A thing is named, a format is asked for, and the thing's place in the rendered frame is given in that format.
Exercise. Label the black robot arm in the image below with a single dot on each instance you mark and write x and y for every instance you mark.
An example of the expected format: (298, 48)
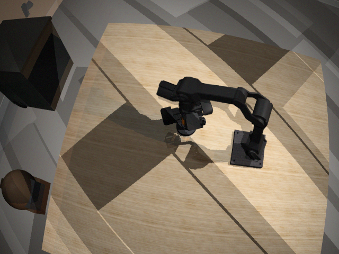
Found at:
(190, 91)

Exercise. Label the dark grey round pedestal with shaft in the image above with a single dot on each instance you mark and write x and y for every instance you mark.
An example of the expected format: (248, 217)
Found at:
(181, 128)

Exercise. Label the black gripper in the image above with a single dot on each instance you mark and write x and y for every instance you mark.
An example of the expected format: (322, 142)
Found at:
(174, 115)

